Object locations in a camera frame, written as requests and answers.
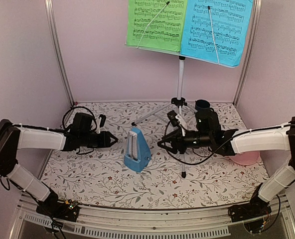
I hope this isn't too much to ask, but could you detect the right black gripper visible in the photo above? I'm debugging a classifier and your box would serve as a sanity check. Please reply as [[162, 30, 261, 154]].
[[157, 128, 212, 154]]

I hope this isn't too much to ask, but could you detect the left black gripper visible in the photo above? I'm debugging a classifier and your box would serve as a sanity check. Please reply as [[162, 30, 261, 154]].
[[80, 130, 118, 148]]

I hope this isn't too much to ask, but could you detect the blue metronome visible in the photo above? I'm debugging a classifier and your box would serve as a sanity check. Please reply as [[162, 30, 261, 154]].
[[124, 127, 151, 173]]

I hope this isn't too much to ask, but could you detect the white perforated music stand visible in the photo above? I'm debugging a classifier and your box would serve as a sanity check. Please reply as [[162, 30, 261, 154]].
[[124, 0, 240, 179]]

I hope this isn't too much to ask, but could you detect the green sheet music page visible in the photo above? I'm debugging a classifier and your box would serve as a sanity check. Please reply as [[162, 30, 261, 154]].
[[126, 0, 187, 52]]

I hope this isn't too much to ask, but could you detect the blue sheet music page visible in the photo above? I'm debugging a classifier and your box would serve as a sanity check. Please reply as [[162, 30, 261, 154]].
[[180, 0, 253, 67]]

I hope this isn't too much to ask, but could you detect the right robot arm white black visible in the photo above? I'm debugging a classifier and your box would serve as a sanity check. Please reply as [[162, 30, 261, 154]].
[[157, 108, 295, 217]]

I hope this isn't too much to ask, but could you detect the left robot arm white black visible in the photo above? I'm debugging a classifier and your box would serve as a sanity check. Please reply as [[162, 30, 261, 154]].
[[0, 113, 118, 216]]

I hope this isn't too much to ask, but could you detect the dark blue mug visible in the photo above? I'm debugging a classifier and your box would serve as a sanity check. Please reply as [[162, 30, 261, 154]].
[[195, 100, 214, 114]]

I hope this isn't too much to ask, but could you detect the pink plastic plate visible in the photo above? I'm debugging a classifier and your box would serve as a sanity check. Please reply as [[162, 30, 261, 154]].
[[229, 151, 260, 166]]

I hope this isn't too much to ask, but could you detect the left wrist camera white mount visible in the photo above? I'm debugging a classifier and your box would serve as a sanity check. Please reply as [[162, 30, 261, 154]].
[[96, 114, 106, 134]]

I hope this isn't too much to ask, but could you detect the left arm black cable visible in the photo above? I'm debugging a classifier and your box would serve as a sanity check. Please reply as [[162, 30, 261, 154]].
[[62, 106, 100, 132]]

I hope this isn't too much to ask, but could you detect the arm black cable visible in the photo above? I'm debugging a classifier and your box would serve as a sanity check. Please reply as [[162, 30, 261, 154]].
[[163, 117, 253, 166], [62, 106, 100, 132]]

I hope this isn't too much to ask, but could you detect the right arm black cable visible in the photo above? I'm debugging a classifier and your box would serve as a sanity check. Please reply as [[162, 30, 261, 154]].
[[163, 117, 253, 166]]

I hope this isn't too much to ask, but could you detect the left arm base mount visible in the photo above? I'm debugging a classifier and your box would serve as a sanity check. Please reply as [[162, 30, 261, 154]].
[[36, 187, 80, 222]]

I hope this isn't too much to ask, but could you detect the front aluminium rail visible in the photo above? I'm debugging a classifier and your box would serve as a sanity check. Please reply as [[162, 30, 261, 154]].
[[9, 195, 295, 239]]

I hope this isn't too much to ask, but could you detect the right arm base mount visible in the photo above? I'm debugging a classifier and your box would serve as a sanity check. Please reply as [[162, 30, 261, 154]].
[[228, 188, 272, 222]]

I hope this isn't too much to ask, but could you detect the left aluminium frame post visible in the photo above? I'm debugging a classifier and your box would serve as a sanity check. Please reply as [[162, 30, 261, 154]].
[[44, 0, 74, 106]]

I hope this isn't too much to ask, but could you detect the aluminium frame post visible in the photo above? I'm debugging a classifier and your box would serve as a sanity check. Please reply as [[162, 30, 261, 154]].
[[233, 0, 262, 108], [44, 0, 74, 106]]

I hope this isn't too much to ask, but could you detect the right aluminium frame post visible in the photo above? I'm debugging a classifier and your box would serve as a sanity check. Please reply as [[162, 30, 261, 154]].
[[233, 0, 262, 108]]

